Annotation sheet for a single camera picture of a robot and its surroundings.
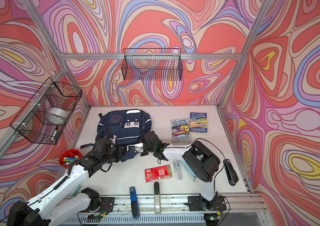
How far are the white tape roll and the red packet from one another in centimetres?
54

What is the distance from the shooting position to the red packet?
0.84 m

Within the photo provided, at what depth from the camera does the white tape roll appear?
711mm
